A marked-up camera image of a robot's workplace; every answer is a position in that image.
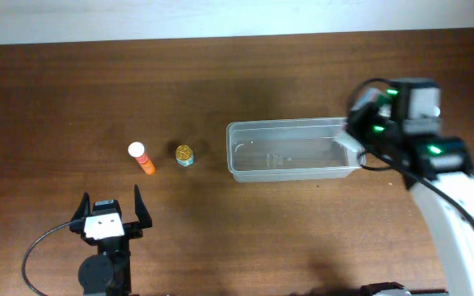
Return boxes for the black left camera cable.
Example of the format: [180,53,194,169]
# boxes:
[21,220,86,296]

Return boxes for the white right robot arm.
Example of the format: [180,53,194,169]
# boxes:
[345,78,474,295]

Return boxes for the gold lid small jar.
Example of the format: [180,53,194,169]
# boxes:
[175,145,194,167]

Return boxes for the clear plastic container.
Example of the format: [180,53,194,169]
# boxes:
[226,118,365,183]

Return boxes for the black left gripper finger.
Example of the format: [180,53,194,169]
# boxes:
[134,184,153,229]
[71,192,91,223]

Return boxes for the white green medicine box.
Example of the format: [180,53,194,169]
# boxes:
[351,87,390,112]

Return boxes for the orange tablet tube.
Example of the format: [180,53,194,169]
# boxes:
[128,141,156,175]

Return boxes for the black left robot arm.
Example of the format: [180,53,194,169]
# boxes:
[69,186,152,296]

